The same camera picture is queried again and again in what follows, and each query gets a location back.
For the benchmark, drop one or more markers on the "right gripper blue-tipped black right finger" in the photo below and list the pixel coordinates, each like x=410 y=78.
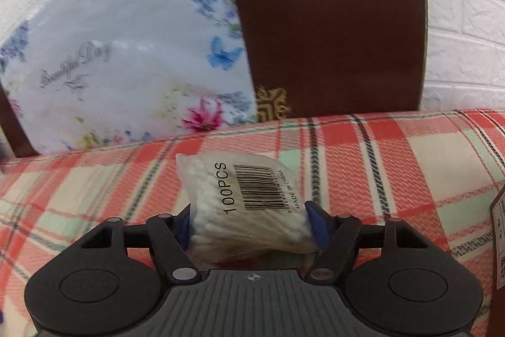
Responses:
x=392 y=278

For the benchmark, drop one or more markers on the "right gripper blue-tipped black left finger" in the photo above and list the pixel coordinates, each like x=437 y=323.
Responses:
x=113 y=281

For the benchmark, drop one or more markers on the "cotton swabs plastic bag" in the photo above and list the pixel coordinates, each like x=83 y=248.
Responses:
x=242 y=205

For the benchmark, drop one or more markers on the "plaid red bedspread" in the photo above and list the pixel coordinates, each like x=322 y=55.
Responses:
x=438 y=171

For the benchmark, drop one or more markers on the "brown cardboard storage box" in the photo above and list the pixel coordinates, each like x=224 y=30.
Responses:
x=497 y=309

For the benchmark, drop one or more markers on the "floral pillow in plastic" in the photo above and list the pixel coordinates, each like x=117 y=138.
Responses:
x=88 y=73

